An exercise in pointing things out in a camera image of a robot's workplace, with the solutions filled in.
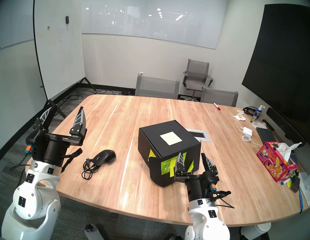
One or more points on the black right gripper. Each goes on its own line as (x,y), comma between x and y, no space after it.
(198,188)

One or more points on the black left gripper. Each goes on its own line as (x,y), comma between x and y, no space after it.
(54,148)

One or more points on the black computer mouse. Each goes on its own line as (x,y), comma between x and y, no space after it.
(105,156)

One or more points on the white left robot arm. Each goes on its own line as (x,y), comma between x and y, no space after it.
(29,201)

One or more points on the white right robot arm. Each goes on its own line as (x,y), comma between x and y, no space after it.
(208,233)

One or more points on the black cardboard box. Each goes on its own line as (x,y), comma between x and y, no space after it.
(152,140)

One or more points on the colourful floral tissue box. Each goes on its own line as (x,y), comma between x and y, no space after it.
(272,162)

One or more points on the yellow-green sticky note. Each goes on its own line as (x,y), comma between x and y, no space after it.
(191,165)
(151,155)

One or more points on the pale yellow sticky note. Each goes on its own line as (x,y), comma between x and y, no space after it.
(171,138)
(171,172)

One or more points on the silver table power grommet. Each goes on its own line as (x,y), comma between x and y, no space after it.
(202,135)

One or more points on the red whiteboard marker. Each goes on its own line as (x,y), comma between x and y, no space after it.
(217,106)

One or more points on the crumpled white tissue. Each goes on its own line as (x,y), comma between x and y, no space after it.
(240,117)
(258,124)

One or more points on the mobile whiteboard on stand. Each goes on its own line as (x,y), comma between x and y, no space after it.
(56,54)

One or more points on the grey mesh office chair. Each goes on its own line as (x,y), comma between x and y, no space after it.
(218,97)
(157,87)

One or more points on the black keyboard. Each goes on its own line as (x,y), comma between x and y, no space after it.
(265,135)

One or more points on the whiteboard cleaner spray bottle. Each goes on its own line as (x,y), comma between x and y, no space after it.
(257,114)

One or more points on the blue whiteboard marker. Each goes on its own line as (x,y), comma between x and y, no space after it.
(285,182)

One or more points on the grey office chair with armrests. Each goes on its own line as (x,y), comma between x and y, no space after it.
(196,73)

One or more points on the black video conference bar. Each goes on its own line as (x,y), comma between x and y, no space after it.
(285,126)

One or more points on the black magnetic whiteboard eraser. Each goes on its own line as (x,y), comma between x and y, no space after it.
(67,19)

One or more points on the dark whiteboard eraser block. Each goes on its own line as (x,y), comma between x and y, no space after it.
(295,183)

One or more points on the blue pen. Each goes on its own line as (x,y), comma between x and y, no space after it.
(301,200)

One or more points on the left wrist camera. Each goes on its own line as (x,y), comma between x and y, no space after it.
(33,140)

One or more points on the wall whiteboard with writing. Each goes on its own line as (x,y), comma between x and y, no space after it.
(10,21)

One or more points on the glass wall whiteboard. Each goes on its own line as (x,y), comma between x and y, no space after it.
(154,23)

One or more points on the large black wall display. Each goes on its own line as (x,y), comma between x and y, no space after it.
(289,67)

